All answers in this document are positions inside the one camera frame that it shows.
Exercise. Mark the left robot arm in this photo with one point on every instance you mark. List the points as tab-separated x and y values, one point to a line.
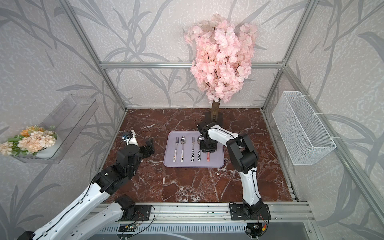
71	223

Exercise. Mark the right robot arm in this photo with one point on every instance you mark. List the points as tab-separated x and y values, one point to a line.
243	156

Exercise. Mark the white wire basket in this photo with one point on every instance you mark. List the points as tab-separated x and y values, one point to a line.
305	137

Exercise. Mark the pink cherry blossom tree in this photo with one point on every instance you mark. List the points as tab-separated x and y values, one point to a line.
223	58

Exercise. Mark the dark metal tree base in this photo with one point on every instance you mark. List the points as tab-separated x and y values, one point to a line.
218	120

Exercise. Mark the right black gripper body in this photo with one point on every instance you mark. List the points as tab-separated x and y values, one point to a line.
207	146

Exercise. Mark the clear acrylic wall shelf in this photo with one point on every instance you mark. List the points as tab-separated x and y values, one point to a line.
68	120

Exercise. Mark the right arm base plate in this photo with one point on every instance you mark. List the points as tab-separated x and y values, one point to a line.
241	212

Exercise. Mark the white cartoon handle spoon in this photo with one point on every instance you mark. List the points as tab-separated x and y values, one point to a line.
183	142

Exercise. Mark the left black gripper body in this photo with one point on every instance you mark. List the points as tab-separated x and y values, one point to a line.
146	152

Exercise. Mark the cow pattern handle spoon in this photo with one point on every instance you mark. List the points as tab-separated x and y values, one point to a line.
199	148

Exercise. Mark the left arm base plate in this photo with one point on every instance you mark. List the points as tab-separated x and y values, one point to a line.
141	212

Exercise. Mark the white cartoon handle fork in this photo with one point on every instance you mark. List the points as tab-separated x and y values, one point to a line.
176	149

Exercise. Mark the lilac placemat tray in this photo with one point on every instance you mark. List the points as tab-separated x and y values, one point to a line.
217	158

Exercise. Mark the aluminium front rail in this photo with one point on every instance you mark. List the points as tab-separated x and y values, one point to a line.
193	213

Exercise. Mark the cow pattern handle fork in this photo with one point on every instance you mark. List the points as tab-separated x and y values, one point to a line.
193	149

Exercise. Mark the peach flower bouquet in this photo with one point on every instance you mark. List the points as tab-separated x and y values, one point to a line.
30	141

